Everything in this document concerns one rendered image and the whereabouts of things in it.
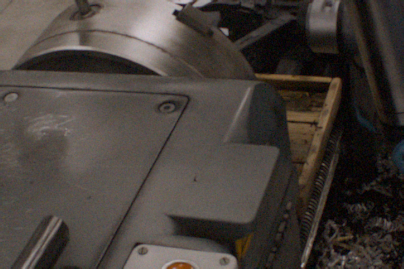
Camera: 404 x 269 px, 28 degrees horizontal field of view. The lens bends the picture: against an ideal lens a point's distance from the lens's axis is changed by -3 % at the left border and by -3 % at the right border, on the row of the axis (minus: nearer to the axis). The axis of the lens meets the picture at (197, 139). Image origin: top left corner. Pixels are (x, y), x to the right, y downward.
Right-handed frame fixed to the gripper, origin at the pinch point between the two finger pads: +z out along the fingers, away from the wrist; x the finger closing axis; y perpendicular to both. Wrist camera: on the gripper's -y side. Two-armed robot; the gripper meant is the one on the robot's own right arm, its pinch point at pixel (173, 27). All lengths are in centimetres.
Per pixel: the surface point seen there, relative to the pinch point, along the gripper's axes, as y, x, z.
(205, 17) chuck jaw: -16.3, 11.0, -11.7
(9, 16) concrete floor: 192, -107, 170
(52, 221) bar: -62, 20, -16
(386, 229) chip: 18, -54, -28
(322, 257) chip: 8, -52, -18
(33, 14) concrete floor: 193, -108, 157
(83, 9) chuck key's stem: -24.5, 16.5, -0.6
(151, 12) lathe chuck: -22.9, 15.3, -8.2
